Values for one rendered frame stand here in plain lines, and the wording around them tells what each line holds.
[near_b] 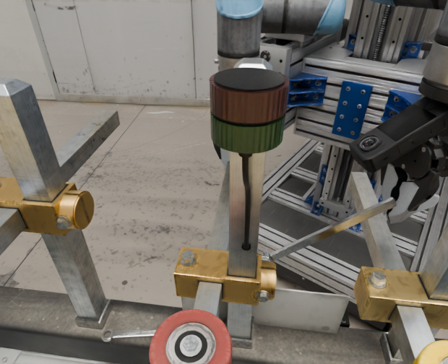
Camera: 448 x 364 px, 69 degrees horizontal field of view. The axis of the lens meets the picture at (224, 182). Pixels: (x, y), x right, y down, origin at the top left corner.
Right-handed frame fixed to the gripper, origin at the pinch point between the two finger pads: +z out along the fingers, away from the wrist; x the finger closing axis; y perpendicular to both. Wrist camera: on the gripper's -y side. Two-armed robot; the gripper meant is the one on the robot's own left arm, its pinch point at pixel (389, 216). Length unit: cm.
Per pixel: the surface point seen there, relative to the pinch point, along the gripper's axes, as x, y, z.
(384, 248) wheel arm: -2.8, -1.5, 3.5
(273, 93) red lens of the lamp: -9.9, -24.1, -24.4
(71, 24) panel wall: 300, -95, 19
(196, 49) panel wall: 265, 9, 37
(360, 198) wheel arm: 8.7, 1.5, 3.6
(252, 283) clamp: -5.5, -22.9, 2.3
